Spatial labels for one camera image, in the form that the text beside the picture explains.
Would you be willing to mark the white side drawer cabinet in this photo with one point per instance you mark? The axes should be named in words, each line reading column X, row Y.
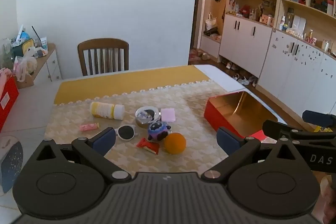
column 47, row 70

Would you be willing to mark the pink rectangular pad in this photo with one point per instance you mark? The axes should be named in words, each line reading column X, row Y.
column 168, row 115

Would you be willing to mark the red gift box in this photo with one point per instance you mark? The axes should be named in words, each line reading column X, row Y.
column 8, row 97

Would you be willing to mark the red metal tin box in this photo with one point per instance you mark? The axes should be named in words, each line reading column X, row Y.
column 239, row 112

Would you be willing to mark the yellow table runner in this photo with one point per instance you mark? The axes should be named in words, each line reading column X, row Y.
column 92, row 88

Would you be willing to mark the brown wooden chair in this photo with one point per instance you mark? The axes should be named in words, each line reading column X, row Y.
column 103, row 55

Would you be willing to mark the white round sunglasses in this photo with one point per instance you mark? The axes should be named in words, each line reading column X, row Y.
column 126, row 132

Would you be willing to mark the orange fruit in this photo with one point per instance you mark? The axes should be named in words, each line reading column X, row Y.
column 174, row 143

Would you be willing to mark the white wall cabinet unit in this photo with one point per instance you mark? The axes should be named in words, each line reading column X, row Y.
column 276, row 41

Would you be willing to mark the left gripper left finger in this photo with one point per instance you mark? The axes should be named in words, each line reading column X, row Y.
column 91, row 152

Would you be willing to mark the dark starry round cushion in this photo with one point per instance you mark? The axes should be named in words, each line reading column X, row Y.
column 11, row 156

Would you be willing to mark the person's right hand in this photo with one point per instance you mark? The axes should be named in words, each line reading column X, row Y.
column 328, row 194

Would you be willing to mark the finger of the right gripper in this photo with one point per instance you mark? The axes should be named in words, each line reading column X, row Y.
column 320, row 119

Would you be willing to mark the red snack packet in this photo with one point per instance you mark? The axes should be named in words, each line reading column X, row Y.
column 150, row 146

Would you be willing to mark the white tote bag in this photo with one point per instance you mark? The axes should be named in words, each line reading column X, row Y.
column 210, row 22

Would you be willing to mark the pink lip balm tube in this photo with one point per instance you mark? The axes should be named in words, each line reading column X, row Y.
column 89, row 127

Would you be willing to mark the white sneakers on floor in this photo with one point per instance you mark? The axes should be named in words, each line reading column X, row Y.
column 246, row 81

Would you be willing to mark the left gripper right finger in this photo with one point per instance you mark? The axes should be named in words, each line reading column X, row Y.
column 240, row 151

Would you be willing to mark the purple blue plush toy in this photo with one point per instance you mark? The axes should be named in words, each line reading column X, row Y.
column 158, row 130

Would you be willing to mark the round tape roll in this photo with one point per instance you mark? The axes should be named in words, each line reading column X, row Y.
column 146, row 115

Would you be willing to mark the yellow white bottle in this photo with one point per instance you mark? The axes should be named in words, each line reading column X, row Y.
column 107, row 110

